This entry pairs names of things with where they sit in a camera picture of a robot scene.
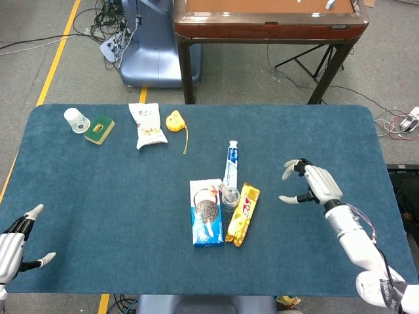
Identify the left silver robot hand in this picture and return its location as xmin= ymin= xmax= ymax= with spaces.
xmin=0 ymin=204 xmax=57 ymax=285

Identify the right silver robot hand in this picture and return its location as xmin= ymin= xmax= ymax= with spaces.
xmin=278 ymin=158 xmax=344 ymax=207

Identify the clear glass test tube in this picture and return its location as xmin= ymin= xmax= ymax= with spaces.
xmin=217 ymin=182 xmax=234 ymax=203

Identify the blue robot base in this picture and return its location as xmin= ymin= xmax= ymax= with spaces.
xmin=119 ymin=0 xmax=202 ymax=88

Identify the white blue toothpaste tube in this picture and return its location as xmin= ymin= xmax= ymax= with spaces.
xmin=222 ymin=140 xmax=240 ymax=190

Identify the black equipment case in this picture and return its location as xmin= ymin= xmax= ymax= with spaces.
xmin=386 ymin=163 xmax=419 ymax=236

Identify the yellow wafer snack pack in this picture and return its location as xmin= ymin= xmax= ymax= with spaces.
xmin=225 ymin=182 xmax=261 ymax=248

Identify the clear plastic cup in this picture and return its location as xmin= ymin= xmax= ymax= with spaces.
xmin=221 ymin=186 xmax=241 ymax=211

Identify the yellow packet on floor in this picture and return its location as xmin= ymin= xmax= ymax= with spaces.
xmin=274 ymin=295 xmax=301 ymax=309

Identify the blue cookie box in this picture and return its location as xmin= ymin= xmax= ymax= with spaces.
xmin=189 ymin=178 xmax=225 ymax=248

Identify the blue table mat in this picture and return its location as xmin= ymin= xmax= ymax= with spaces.
xmin=0 ymin=103 xmax=419 ymax=297

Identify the white paper cup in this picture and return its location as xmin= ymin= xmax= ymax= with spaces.
xmin=64 ymin=107 xmax=91 ymax=134

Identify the green yellow sponge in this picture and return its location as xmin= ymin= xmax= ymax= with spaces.
xmin=84 ymin=114 xmax=116 ymax=145

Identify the yellow tape measure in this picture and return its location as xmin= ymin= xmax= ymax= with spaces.
xmin=165 ymin=110 xmax=190 ymax=156

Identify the brown mahjong table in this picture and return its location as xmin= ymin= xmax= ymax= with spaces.
xmin=172 ymin=0 xmax=370 ymax=105

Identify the grey blue robot torso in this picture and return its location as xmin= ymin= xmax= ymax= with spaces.
xmin=136 ymin=294 xmax=278 ymax=314

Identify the white snack bag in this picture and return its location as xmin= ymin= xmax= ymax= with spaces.
xmin=128 ymin=103 xmax=169 ymax=150

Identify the white power strip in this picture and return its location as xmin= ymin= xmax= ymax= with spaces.
xmin=100 ymin=32 xmax=127 ymax=63

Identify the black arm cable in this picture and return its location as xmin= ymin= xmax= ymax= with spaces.
xmin=369 ymin=235 xmax=407 ymax=314

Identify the white device with wires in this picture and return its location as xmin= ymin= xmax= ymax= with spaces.
xmin=374 ymin=106 xmax=419 ymax=141

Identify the black floor cable bundle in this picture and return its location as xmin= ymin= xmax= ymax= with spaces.
xmin=71 ymin=0 xmax=138 ymax=71

